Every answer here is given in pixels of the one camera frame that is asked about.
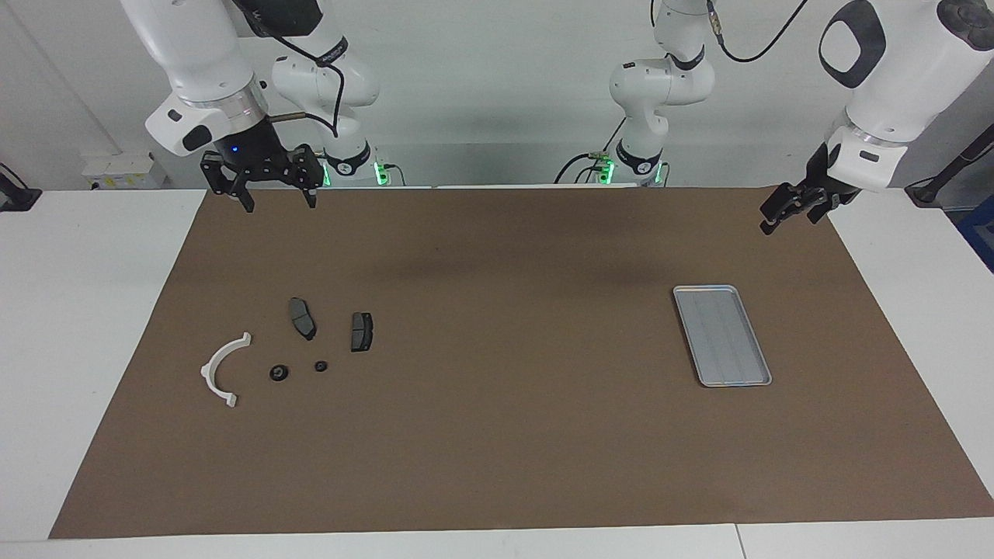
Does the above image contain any blue box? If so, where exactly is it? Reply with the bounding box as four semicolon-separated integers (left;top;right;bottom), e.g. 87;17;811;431
954;203;994;273

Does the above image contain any black cable with metal connector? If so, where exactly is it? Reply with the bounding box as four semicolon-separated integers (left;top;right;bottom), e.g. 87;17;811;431
554;151;608;185

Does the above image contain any curved dark brake pad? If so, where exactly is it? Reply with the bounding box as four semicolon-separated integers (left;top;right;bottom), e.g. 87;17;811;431
288;297;318;342

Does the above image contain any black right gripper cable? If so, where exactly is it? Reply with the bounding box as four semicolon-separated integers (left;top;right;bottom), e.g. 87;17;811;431
233;0;346;141

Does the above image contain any brown table mat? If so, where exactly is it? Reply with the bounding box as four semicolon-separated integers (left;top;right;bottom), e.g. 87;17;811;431
48;186;994;540

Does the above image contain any white power box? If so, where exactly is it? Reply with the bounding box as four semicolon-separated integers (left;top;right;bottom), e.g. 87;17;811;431
82;151;170;191

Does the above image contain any black stand with pole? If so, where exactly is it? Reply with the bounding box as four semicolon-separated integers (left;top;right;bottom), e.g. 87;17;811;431
905;124;994;207

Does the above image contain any black table clamp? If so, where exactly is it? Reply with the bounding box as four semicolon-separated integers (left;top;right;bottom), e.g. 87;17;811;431
0;161;41;212

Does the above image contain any white curved plastic bracket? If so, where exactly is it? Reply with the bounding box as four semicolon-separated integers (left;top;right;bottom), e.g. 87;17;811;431
200;332;253;408

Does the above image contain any silver metal tray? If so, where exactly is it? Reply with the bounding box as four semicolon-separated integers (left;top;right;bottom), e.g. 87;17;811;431
673;284;773;388

